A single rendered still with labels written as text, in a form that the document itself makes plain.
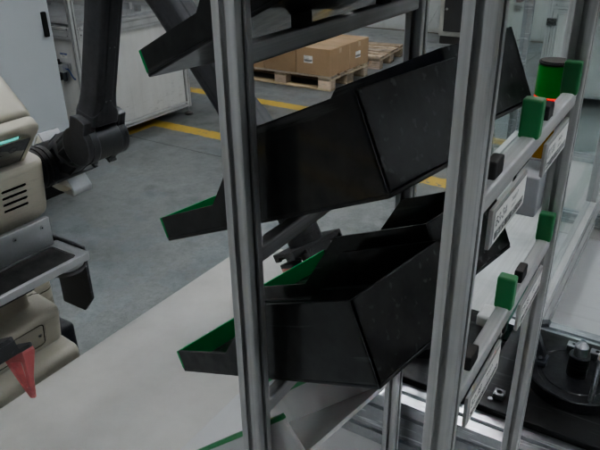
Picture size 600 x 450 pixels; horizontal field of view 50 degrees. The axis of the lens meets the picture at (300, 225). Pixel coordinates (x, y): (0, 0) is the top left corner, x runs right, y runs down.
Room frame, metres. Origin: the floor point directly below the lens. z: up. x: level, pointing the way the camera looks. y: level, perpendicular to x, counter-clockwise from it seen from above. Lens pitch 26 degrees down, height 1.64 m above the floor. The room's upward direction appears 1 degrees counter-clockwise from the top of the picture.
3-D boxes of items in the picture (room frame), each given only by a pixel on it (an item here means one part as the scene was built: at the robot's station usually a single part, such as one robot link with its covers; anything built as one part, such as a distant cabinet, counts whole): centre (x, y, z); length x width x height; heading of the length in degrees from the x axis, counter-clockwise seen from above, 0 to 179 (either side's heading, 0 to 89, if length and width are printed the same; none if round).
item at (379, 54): (7.76, -0.57, 0.07); 1.20 x 0.82 x 0.14; 63
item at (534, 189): (1.01, -0.41, 1.29); 0.12 x 0.05 x 0.25; 148
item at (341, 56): (6.88, -0.04, 0.20); 1.20 x 0.80 x 0.41; 56
